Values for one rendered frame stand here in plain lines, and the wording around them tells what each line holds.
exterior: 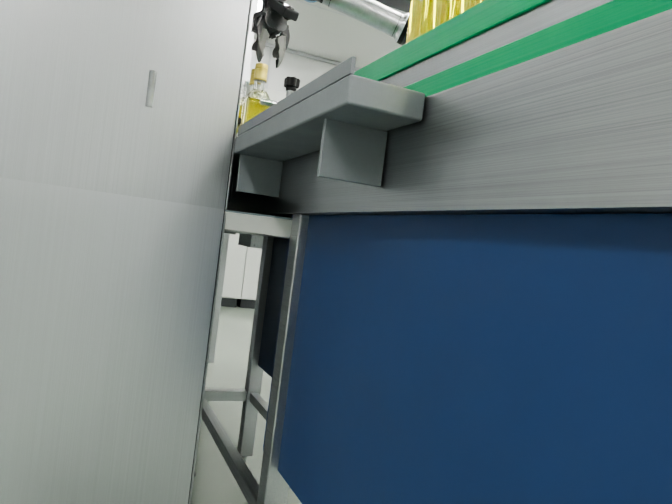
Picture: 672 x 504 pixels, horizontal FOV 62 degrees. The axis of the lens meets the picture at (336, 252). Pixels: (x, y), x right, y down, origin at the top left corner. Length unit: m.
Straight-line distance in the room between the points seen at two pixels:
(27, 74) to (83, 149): 0.13
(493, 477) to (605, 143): 0.28
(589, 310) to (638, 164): 0.11
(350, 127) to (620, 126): 0.33
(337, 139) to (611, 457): 0.41
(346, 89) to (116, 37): 0.54
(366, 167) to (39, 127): 0.55
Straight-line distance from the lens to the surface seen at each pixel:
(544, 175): 0.45
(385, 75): 0.76
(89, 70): 1.02
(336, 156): 0.64
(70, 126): 1.00
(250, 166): 1.02
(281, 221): 1.01
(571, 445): 0.45
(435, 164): 0.58
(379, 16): 1.90
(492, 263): 0.51
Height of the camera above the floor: 0.71
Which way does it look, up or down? 1 degrees down
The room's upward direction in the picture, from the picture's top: 7 degrees clockwise
